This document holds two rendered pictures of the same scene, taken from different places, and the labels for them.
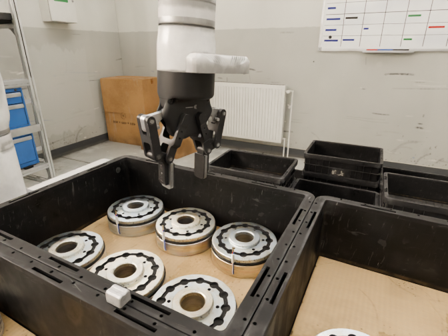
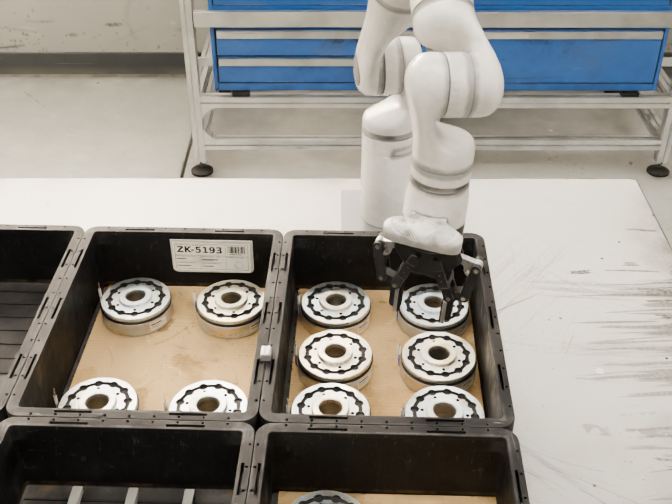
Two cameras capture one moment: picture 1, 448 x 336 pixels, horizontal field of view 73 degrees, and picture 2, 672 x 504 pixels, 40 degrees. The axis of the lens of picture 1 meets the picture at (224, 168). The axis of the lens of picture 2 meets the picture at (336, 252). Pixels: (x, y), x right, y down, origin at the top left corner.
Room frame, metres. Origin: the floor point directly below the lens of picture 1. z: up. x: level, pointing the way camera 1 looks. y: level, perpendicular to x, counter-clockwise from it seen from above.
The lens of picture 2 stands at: (-0.09, -0.73, 1.71)
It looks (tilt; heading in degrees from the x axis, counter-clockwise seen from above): 35 degrees down; 64
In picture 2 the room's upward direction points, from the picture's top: straight up
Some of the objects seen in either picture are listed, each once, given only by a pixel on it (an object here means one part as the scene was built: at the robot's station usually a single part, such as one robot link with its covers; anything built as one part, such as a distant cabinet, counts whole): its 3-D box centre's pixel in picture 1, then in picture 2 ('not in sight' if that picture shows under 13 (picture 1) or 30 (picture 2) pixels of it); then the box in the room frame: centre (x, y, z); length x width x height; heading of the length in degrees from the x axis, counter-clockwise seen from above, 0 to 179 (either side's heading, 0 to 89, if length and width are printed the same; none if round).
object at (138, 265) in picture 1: (125, 271); (335, 352); (0.32, 0.13, 0.86); 0.05 x 0.05 x 0.01
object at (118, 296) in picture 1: (118, 295); (266, 353); (0.21, 0.09, 0.94); 0.02 x 0.01 x 0.01; 62
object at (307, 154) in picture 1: (339, 186); not in sight; (1.64, -0.69, 0.37); 0.40 x 0.30 x 0.45; 64
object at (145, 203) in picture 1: (135, 206); (434, 303); (0.50, 0.16, 0.86); 0.05 x 0.05 x 0.01
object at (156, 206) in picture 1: (136, 208); (433, 305); (0.50, 0.16, 0.86); 0.10 x 0.10 x 0.01
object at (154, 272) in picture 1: (125, 274); (335, 354); (0.32, 0.13, 0.86); 0.10 x 0.10 x 0.01
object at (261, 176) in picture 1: (251, 201); not in sight; (1.45, -0.15, 0.37); 0.40 x 0.30 x 0.45; 64
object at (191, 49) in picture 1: (196, 45); (433, 201); (0.40, 0.03, 1.14); 0.11 x 0.09 x 0.06; 46
